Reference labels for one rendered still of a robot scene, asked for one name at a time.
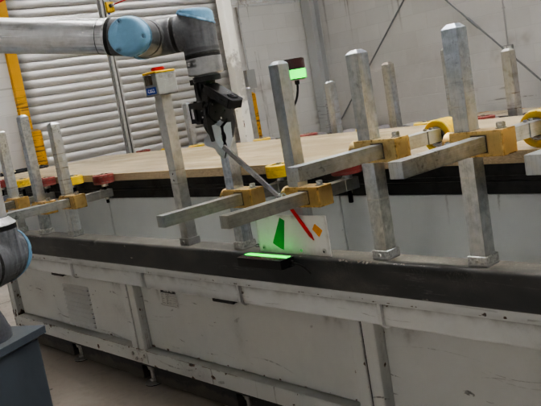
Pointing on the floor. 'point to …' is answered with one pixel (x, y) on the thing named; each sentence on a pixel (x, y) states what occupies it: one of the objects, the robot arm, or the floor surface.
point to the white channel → (234, 68)
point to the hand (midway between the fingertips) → (225, 153)
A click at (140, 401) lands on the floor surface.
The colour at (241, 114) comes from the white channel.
